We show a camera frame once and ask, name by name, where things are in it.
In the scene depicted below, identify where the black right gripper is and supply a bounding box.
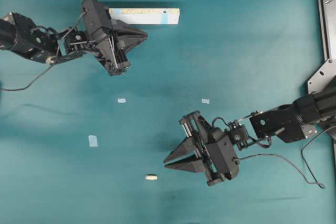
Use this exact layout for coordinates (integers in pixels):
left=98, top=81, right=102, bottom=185
left=163, top=110, right=239, bottom=186

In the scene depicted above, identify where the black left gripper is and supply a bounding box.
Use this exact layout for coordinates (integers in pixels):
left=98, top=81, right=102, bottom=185
left=65, top=19, right=148, bottom=76

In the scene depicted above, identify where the white particle board plank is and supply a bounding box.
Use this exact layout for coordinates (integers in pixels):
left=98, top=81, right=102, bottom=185
left=109, top=8, right=180, bottom=25

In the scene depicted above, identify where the small wooden dowel rod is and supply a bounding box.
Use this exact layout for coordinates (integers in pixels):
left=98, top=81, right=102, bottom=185
left=145, top=174, right=158, bottom=181

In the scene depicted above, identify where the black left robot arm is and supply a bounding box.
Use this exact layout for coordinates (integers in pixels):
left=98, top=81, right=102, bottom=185
left=1, top=13, right=148, bottom=76

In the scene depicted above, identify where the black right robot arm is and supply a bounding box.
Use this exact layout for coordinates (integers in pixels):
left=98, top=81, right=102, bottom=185
left=163, top=79, right=335, bottom=186

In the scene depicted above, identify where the blue tape marker centre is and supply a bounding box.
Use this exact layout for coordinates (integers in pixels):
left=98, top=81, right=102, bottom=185
left=117, top=98, right=126, bottom=103

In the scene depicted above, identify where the blue tape marker left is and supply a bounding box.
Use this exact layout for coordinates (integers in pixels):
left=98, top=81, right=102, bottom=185
left=88, top=135, right=98, bottom=148

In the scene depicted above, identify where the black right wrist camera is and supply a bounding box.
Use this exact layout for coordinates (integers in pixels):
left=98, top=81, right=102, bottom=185
left=205, top=127, right=239, bottom=180

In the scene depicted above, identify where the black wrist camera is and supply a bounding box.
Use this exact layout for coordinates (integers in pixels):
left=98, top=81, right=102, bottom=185
left=205, top=127, right=239, bottom=180
left=81, top=0, right=112, bottom=42

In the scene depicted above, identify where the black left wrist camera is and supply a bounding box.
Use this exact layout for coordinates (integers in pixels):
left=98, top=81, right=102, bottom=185
left=81, top=0, right=112, bottom=42

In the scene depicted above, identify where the black left camera cable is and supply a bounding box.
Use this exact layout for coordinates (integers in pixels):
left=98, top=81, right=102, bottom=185
left=0, top=8, right=88, bottom=92

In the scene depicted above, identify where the black camera cable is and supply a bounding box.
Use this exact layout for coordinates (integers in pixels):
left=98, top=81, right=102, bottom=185
left=0, top=8, right=88, bottom=92
left=235, top=129, right=336, bottom=189

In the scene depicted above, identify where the black right camera cable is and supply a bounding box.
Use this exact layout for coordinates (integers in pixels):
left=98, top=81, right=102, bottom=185
left=235, top=129, right=336, bottom=189

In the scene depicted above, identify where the grey metal base plate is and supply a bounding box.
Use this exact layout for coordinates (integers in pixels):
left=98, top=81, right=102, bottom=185
left=307, top=59, right=335, bottom=93

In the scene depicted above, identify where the black metal frame rail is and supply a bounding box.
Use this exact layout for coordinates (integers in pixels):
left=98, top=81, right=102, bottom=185
left=317, top=0, right=335, bottom=60

